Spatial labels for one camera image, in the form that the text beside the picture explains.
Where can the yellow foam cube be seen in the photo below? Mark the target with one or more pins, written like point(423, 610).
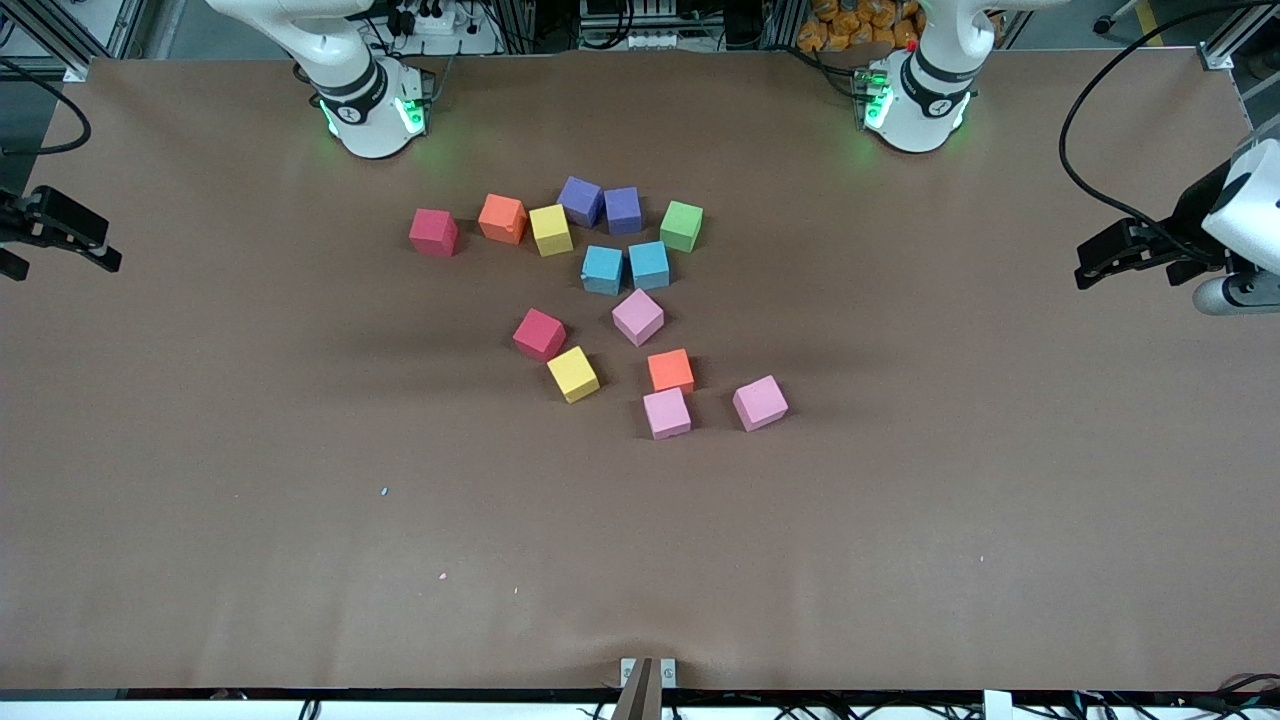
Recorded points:
point(573, 372)
point(551, 230)

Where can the white power strip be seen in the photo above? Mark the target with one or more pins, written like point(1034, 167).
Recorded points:
point(435, 18)

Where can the bag of orange items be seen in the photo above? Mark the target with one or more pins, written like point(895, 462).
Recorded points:
point(850, 25)

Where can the red foam cube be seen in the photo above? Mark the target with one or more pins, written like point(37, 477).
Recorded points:
point(433, 232)
point(539, 332)

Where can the aluminium frame profile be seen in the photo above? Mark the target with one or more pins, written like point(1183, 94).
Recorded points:
point(125, 25)
point(1235, 35)

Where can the dented orange foam cube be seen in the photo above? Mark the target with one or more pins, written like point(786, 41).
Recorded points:
point(502, 219)

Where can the aluminium table edge rail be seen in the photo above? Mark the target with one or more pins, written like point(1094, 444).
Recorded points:
point(1262, 100)

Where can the light pink foam cube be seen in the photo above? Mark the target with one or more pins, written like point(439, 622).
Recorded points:
point(760, 401)
point(638, 315)
point(667, 411)

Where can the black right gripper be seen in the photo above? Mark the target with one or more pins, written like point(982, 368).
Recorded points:
point(12, 221)

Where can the metal table clamp bracket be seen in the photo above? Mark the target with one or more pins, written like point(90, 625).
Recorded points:
point(648, 675)

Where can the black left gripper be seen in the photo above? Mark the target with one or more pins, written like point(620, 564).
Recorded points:
point(1192, 223)

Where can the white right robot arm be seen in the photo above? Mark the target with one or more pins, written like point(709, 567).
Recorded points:
point(370, 125)

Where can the purple foam cube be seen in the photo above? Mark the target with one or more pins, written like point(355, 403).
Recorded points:
point(623, 209)
point(580, 198)

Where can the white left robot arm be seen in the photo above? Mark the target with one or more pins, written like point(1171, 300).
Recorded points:
point(925, 110)

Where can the green foam cube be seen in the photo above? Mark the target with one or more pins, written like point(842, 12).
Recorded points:
point(681, 224)

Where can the chipped blue foam cube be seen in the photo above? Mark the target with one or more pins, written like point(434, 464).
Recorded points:
point(602, 268)

